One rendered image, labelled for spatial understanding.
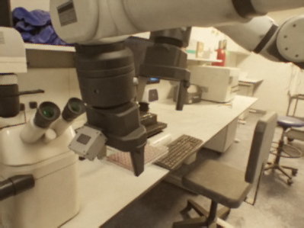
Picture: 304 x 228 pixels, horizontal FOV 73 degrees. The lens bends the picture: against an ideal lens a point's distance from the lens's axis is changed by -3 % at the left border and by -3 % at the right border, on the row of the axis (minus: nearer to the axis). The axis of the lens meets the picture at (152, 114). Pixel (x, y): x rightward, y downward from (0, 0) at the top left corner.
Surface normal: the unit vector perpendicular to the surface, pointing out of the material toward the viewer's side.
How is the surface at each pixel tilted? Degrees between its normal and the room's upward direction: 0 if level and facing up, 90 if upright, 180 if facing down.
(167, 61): 78
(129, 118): 90
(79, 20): 102
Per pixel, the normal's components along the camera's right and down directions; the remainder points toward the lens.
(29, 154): 0.68, -0.47
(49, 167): 0.83, 0.20
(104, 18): 0.04, 0.51
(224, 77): -0.56, 0.18
